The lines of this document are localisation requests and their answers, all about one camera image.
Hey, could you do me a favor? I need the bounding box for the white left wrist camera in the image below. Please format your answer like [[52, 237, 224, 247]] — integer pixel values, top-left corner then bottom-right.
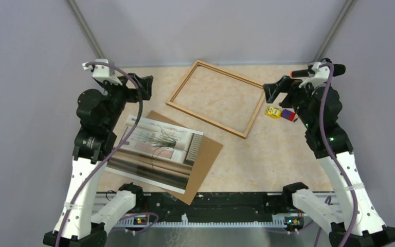
[[82, 62, 122, 85]]

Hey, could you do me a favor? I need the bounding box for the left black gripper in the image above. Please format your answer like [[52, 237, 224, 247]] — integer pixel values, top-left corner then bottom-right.
[[101, 72, 154, 128]]

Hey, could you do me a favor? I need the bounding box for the plant photo print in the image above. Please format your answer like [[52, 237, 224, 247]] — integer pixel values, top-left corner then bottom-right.
[[107, 115, 204, 194]]

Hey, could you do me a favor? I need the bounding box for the yellow owl toy block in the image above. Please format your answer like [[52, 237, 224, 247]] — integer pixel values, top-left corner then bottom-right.
[[265, 106, 282, 119]]

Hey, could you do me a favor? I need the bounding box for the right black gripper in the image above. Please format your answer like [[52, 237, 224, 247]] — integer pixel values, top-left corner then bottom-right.
[[262, 76, 320, 129]]

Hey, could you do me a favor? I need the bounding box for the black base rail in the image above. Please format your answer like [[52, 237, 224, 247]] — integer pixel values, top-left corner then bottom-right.
[[119, 192, 306, 225]]

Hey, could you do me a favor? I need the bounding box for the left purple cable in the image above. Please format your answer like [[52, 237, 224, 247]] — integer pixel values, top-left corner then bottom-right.
[[54, 61, 145, 247]]

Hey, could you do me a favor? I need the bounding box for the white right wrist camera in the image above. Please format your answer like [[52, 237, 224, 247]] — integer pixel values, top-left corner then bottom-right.
[[299, 62, 331, 88]]

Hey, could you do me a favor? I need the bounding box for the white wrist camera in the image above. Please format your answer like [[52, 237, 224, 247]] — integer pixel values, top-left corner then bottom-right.
[[82, 62, 122, 85], [299, 62, 331, 88]]

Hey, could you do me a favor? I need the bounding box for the purple red toy block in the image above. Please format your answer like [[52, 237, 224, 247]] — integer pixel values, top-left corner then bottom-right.
[[281, 109, 296, 121]]

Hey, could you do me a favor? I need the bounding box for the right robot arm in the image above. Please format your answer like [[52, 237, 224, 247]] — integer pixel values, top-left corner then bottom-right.
[[263, 76, 395, 246]]

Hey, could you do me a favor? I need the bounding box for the wooden picture frame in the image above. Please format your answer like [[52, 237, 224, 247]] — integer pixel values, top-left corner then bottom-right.
[[166, 60, 264, 139]]

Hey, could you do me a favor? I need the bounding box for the brown backing board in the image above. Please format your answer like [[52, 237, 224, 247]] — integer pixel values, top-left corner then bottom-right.
[[142, 110, 224, 206]]

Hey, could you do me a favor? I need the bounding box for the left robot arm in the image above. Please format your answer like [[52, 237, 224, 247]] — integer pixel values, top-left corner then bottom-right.
[[43, 73, 154, 246]]

